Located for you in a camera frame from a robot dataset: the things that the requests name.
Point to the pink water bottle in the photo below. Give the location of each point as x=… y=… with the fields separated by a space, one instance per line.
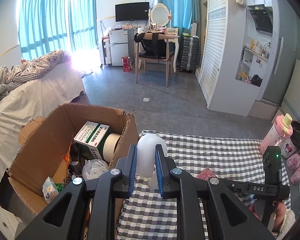
x=280 y=131

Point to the blue curtains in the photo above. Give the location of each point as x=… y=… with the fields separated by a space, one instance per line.
x=48 y=25

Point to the white dressing table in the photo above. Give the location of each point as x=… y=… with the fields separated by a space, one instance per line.
x=173 y=44

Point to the white louvered wardrobe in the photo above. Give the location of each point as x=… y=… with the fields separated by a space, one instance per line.
x=225 y=31

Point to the white tape roll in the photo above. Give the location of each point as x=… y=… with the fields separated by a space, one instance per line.
x=110 y=145

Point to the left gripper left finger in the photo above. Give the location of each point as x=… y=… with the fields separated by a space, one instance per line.
x=86 y=208

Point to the red bag on floor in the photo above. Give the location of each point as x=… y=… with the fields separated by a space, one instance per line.
x=126 y=64

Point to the patterned duvet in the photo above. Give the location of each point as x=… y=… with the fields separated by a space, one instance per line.
x=11 y=78

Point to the blue floral tissue pack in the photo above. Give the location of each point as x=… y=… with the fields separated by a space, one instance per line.
x=49 y=190

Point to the clear plastic cup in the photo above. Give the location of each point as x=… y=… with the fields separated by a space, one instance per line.
x=94 y=168

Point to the black bag on chair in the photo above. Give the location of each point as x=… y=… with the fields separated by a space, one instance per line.
x=154 y=47

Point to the checkered tablecloth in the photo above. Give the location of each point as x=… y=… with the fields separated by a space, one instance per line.
x=145 y=215

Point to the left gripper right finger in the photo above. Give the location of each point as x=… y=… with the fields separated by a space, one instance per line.
x=209 y=209

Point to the brown cardboard box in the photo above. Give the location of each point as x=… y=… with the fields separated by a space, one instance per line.
x=48 y=149

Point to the green white medicine box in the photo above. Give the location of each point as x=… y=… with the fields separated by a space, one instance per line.
x=93 y=135

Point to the wooden chair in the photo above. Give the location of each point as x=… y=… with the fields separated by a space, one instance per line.
x=168 y=64

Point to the round white mirror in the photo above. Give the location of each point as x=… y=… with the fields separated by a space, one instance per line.
x=160 y=15

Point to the right hand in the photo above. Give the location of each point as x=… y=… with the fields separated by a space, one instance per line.
x=284 y=218

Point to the dark suitcase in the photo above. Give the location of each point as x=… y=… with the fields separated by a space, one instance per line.
x=189 y=52

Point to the white mini fridge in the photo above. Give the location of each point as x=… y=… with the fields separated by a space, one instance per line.
x=118 y=46

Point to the black monitor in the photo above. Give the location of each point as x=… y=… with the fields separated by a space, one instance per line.
x=137 y=11

